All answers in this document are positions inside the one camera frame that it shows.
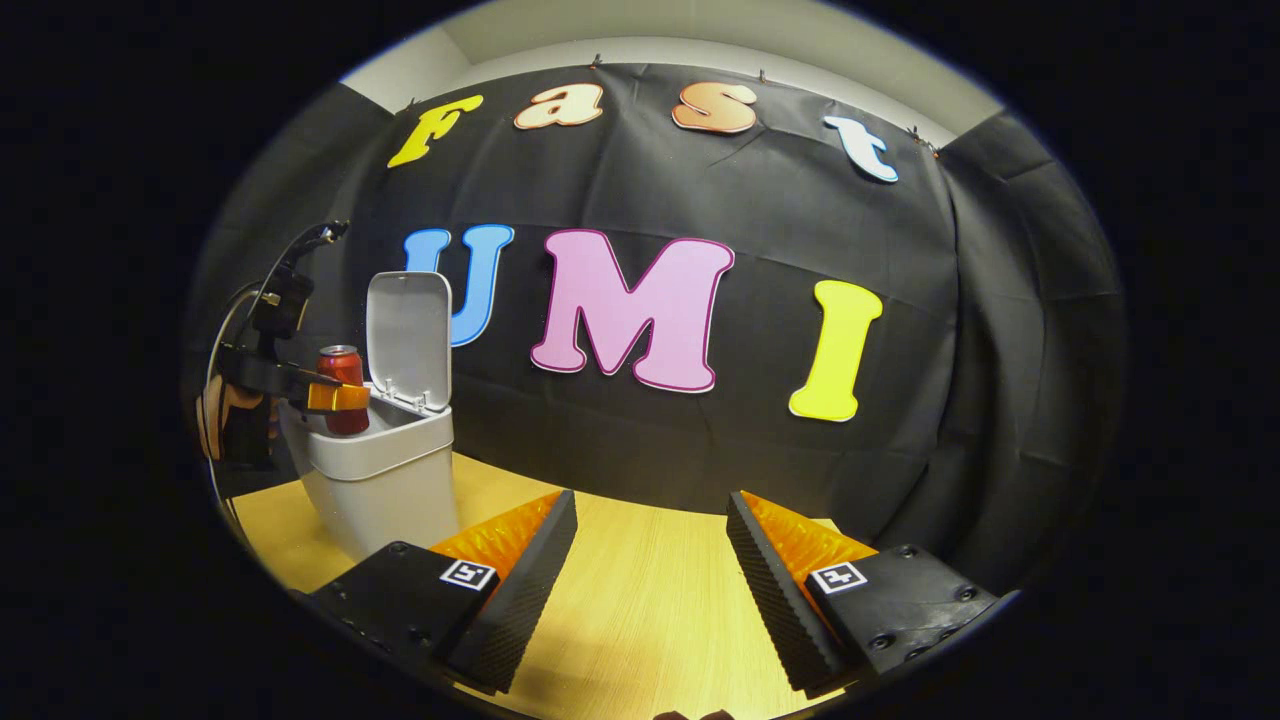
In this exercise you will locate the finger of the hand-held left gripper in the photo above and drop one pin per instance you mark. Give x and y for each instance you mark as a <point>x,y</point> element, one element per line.
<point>290,380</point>

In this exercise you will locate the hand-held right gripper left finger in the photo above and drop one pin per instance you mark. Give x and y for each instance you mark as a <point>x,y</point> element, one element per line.
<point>525,600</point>

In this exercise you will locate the wooden desktop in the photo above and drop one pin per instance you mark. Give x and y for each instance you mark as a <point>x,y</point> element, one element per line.
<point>640,600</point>

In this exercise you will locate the white desktop garbage bin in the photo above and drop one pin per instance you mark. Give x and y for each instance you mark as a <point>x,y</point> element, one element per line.
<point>390,480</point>

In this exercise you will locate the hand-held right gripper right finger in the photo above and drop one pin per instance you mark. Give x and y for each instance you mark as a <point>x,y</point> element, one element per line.
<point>775,600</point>

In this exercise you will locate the red pop can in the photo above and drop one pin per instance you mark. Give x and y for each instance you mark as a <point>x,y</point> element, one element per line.
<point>340,368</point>

